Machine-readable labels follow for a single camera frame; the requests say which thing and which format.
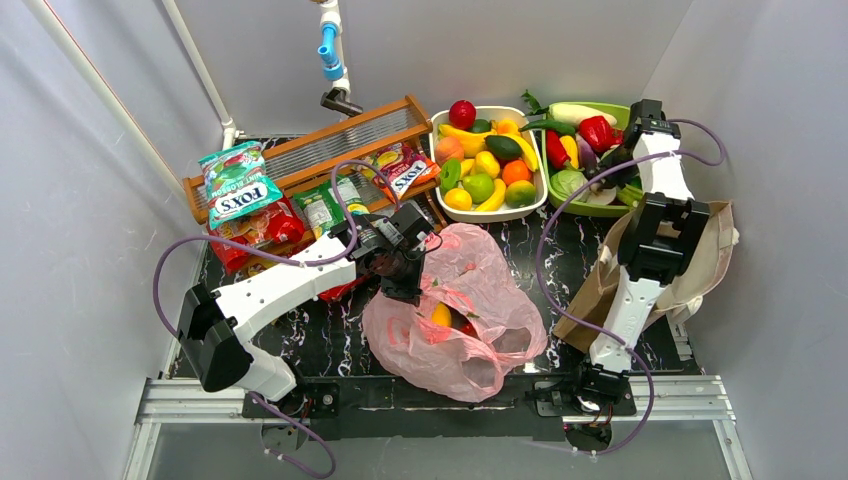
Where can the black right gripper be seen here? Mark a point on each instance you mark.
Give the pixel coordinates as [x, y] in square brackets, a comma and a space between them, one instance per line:
[610, 172]

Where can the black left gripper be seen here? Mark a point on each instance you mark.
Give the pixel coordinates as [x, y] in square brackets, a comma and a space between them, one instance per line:
[400, 285]

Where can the yellow lemon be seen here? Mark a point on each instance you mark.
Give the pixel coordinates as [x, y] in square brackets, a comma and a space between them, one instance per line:
[442, 315]

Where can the watermelon slice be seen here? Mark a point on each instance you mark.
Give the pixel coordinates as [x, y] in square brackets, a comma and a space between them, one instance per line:
[468, 329]

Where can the pink plastic grocery bag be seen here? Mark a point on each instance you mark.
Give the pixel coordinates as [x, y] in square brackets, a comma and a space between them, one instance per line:
[466, 270]

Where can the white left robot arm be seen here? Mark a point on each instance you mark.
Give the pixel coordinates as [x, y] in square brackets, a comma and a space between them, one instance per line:
[216, 328]

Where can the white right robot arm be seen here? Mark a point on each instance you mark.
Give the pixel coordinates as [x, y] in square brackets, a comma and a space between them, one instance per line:
[657, 245]

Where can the purple eggplant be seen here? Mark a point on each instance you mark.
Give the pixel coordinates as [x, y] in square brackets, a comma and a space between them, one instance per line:
[587, 158]

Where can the red bell pepper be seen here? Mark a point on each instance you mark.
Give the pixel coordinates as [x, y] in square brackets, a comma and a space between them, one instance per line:
[597, 132]

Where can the green vegetable basin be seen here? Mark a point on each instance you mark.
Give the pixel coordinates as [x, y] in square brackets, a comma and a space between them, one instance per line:
[612, 210]

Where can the yellow corn pepper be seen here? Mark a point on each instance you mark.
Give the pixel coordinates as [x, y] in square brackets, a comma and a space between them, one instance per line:
[571, 148]

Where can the red chili pepper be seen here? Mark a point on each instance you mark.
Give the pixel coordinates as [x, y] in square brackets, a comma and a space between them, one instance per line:
[557, 155]

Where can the green cabbage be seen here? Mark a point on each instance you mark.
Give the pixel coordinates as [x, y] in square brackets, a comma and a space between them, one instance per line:
[564, 183]

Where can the white radish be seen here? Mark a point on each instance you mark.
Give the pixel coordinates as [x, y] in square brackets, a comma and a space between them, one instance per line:
[574, 114]

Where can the red chips bag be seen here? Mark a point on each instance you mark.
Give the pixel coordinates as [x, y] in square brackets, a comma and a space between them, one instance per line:
[336, 293]

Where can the green snack packet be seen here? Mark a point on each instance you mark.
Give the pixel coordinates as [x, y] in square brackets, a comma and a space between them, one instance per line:
[321, 208]

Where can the orange Fox's candy bag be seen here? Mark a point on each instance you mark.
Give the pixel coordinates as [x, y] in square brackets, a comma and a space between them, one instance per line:
[402, 166]

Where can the yellow orange small fruit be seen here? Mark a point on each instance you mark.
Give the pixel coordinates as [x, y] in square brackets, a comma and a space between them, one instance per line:
[458, 199]

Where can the green cucumber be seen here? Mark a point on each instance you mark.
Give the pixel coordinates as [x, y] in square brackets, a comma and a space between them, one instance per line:
[560, 128]

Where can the yellow banana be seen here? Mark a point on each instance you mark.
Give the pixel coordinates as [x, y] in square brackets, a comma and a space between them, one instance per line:
[529, 153]

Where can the green bell pepper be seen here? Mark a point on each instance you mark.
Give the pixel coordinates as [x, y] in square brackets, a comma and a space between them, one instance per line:
[450, 175]

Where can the green mango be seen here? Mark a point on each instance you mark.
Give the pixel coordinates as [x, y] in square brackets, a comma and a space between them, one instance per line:
[479, 186]

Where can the white fruit basin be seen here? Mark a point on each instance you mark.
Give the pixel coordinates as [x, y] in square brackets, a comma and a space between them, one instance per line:
[540, 180]

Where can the red snack bag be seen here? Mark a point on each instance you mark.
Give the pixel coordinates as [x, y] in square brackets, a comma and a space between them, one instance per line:
[275, 224]

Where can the wooden slatted rack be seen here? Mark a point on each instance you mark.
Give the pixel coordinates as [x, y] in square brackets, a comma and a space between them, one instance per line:
[310, 158]

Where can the peach fruit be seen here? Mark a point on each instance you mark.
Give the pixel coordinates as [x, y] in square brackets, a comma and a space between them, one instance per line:
[448, 148]

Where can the dark green avocado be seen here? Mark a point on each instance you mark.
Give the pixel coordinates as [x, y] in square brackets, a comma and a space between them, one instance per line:
[503, 147]

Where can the tangerine at basin back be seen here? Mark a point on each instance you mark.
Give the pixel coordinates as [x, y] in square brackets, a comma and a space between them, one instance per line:
[506, 126]

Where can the brown paper bag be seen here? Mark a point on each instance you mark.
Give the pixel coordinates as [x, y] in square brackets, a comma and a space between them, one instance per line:
[707, 269]

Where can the red apple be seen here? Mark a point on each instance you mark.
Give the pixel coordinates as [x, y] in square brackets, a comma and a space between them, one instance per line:
[462, 114]

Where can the white pipe with blue valve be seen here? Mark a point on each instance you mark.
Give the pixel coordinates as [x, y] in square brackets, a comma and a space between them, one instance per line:
[338, 97]

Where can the green Fox's candy bag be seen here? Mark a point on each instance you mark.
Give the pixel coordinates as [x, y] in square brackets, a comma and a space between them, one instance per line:
[236, 183]

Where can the white corner pipe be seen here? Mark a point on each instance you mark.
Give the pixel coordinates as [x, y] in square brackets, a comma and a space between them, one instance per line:
[228, 125]

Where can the aluminium base frame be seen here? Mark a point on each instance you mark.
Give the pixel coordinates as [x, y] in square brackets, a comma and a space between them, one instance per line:
[676, 398]

